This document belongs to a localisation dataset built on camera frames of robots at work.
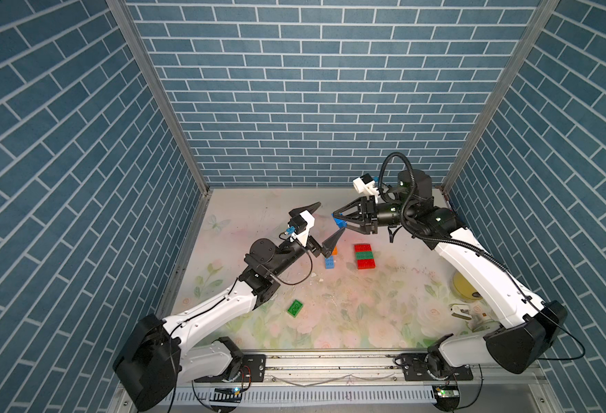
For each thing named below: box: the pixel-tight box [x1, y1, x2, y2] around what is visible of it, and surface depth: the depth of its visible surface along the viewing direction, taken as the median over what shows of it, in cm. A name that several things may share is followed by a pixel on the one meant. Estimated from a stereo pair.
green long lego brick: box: [356, 251, 375, 260], surface depth 96 cm
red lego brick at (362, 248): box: [354, 244, 372, 253], surface depth 98 cm
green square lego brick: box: [287, 299, 304, 317], surface depth 86 cm
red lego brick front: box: [356, 258, 377, 270], surface depth 94 cm
